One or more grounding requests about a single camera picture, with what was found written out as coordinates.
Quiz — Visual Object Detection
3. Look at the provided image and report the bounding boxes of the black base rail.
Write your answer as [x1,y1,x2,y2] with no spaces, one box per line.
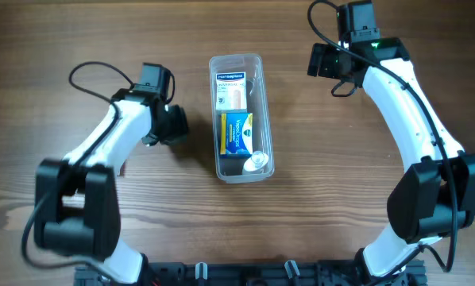
[73,260,428,286]

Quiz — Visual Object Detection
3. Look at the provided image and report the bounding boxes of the white Hansaplast plaster box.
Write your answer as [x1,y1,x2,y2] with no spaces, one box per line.
[215,71,247,113]

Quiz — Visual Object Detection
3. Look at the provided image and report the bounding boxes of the blue VapoDrops lozenge box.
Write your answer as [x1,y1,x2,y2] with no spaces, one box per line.
[219,113,253,157]

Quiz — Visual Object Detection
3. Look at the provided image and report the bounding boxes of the small white bottle clear cap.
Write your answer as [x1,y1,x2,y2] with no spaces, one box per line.
[242,151,269,175]

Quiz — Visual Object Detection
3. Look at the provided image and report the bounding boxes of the clear plastic container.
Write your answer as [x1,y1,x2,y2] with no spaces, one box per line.
[209,53,275,184]

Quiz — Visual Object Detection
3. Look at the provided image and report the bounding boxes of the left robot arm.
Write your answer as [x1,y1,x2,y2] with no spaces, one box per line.
[21,63,189,285]

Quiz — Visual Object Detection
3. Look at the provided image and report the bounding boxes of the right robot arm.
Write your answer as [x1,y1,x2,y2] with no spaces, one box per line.
[307,1,475,285]

